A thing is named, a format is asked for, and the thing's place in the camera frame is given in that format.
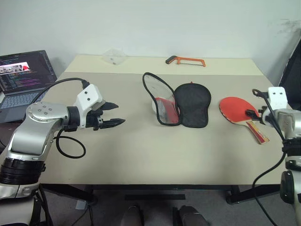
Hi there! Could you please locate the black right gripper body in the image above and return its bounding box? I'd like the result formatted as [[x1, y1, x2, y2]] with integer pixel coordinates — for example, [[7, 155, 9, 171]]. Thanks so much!
[[257, 105, 268, 126]]

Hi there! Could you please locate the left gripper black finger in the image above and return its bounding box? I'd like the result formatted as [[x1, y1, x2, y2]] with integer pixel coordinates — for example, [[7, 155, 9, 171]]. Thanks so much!
[[98, 118, 126, 129], [103, 101, 119, 113]]

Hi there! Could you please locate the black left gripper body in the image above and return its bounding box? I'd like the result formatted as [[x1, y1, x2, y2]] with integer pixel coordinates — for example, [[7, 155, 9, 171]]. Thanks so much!
[[88, 103, 107, 131]]

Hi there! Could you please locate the red table tennis paddle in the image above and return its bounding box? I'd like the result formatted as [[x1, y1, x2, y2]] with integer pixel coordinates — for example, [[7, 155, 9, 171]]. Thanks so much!
[[218, 96, 270, 145]]

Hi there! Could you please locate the black red paddle case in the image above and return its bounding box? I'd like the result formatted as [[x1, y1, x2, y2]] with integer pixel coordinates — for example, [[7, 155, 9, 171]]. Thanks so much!
[[142, 72, 212, 129]]

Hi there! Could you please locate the clear plastic container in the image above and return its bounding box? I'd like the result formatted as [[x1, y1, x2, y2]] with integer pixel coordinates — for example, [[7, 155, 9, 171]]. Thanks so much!
[[103, 48, 127, 65]]

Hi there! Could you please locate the black panel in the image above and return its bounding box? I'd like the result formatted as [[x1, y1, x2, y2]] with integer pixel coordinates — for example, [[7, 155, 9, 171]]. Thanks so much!
[[278, 35, 301, 109]]

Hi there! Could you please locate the orange hacksaw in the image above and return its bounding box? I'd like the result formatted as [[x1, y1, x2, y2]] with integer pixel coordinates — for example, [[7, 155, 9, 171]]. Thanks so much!
[[165, 56, 206, 68]]

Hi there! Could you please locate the open grey laptop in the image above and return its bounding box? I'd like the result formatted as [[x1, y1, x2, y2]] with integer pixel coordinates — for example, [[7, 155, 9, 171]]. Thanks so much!
[[0, 49, 58, 123]]

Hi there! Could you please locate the dark brown side table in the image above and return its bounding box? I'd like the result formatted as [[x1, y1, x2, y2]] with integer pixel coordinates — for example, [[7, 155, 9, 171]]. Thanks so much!
[[0, 121, 26, 151]]

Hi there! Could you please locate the dark rounded shape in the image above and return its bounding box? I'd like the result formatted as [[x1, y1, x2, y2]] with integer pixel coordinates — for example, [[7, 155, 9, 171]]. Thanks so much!
[[173, 204, 210, 226], [122, 204, 144, 226]]

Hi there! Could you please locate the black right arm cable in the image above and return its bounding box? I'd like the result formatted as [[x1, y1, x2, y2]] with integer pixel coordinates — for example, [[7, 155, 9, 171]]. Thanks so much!
[[252, 88, 288, 226]]

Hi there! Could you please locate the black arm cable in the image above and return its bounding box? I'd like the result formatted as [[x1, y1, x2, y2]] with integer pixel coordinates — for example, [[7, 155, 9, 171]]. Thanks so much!
[[30, 77, 90, 158], [252, 88, 288, 226]]

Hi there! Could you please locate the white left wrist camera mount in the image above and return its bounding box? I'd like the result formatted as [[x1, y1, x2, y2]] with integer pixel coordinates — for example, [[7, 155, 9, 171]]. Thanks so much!
[[74, 84, 106, 129]]

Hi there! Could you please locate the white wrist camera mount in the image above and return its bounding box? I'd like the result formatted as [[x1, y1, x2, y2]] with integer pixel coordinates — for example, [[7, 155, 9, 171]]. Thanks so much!
[[74, 84, 106, 129], [261, 86, 289, 127]]

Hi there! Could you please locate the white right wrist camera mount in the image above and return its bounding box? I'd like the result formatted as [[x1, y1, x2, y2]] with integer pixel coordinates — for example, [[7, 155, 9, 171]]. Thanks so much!
[[261, 86, 289, 127]]

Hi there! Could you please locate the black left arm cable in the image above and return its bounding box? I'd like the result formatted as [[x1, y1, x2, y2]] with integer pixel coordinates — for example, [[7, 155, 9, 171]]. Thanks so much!
[[30, 77, 90, 158]]

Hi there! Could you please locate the black table frame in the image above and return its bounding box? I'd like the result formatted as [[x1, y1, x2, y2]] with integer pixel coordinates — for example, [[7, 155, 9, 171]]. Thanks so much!
[[39, 183, 286, 205]]

